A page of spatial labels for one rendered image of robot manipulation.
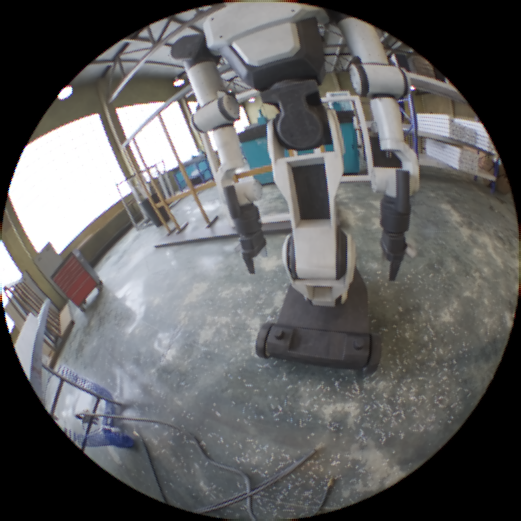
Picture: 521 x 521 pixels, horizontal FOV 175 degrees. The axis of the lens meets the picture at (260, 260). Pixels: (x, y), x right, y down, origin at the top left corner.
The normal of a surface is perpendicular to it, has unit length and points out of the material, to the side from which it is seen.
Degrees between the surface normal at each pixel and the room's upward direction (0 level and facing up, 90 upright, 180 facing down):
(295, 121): 90
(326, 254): 66
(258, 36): 90
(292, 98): 90
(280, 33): 90
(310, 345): 0
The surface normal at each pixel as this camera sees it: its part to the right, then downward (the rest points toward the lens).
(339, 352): -0.29, -0.73
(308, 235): -0.39, 0.54
